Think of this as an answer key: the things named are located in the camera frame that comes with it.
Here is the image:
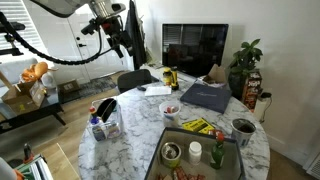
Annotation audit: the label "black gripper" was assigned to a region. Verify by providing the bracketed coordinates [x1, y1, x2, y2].
[80, 15, 135, 60]

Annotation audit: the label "clear plastic cup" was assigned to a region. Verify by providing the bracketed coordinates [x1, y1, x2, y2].
[158, 100, 182, 128]

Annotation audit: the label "clear storage container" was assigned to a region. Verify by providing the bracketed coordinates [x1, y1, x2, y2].
[87, 97, 125, 143]

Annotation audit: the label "dark hanging jacket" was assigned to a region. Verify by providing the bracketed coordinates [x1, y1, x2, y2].
[124, 0, 148, 71]

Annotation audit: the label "white door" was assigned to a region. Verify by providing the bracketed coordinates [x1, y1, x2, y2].
[64, 11, 129, 83]

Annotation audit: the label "dark grey chair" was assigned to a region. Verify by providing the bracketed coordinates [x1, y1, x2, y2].
[116, 68, 160, 95]

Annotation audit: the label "grey patterned rug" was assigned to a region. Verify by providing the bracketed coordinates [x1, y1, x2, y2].
[58, 76, 118, 105]

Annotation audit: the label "yellow lidded jar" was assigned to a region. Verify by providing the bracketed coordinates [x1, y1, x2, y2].
[162, 67, 173, 87]

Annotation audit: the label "white paper sheet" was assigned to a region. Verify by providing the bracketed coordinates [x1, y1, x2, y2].
[144, 85, 173, 98]

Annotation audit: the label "black and yellow bottle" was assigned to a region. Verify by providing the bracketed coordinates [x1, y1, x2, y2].
[170, 66, 180, 91]

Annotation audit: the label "black oval item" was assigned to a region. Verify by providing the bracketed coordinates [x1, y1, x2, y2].
[96, 98, 118, 123]

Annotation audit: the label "small cardboard box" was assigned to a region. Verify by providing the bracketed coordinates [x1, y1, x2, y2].
[57, 79, 81, 95]

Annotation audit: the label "black flat screen television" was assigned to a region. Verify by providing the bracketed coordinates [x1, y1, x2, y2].
[161, 23, 230, 78]

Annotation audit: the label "red cap sauce bottle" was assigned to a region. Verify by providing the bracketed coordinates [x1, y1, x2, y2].
[88, 106, 100, 123]

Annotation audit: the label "red label spice jar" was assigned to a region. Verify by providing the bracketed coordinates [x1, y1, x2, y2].
[165, 105, 179, 115]

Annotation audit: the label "purple packet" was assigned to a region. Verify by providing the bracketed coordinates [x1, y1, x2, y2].
[107, 123, 121, 139]

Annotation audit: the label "blue cap plastic bottle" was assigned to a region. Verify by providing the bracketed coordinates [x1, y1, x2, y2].
[89, 116, 106, 142]

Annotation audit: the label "orange stuffed toy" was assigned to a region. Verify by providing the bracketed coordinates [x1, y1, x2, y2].
[19, 61, 59, 84]

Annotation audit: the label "brown paper bag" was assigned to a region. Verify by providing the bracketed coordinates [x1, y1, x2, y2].
[202, 63, 228, 85]

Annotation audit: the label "navy blue flat box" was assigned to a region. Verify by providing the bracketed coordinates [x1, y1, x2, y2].
[179, 82, 233, 115]

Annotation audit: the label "white window blinds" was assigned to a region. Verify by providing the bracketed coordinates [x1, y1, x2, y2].
[0, 0, 49, 64]

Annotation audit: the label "yellow and black booklet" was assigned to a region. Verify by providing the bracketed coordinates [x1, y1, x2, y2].
[181, 117, 216, 135]

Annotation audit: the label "open cardboard box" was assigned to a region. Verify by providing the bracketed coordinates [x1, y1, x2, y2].
[0, 79, 48, 116]

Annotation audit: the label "black low bench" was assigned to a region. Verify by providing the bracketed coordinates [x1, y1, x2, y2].
[0, 89, 67, 135]

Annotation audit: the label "open metal can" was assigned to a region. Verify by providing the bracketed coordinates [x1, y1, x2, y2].
[160, 141, 183, 169]

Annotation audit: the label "green potted plant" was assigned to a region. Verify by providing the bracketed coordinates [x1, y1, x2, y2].
[227, 38, 264, 100]

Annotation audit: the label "white pill bottle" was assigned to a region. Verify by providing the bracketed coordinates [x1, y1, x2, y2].
[188, 141, 203, 167]

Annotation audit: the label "red game box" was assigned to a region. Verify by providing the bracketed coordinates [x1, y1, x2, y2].
[241, 69, 264, 113]

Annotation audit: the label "red snack packets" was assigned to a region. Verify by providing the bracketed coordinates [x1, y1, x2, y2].
[156, 166, 208, 180]

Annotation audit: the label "green bottle with red cap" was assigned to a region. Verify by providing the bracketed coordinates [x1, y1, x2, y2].
[209, 132, 226, 170]

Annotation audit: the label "white appliance with black top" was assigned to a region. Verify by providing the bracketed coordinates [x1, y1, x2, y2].
[253, 92, 273, 123]

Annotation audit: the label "green and white box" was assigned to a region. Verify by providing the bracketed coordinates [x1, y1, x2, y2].
[14, 154, 55, 180]

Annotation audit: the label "white floor vent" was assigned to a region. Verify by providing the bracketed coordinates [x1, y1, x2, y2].
[305, 152, 320, 180]

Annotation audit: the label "black door handle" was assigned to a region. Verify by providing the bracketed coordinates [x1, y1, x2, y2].
[76, 35, 88, 48]

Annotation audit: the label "black corrugated cable conduit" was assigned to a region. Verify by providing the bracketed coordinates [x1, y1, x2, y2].
[0, 11, 114, 67]

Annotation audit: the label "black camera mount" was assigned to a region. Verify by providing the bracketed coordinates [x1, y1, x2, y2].
[0, 21, 27, 57]

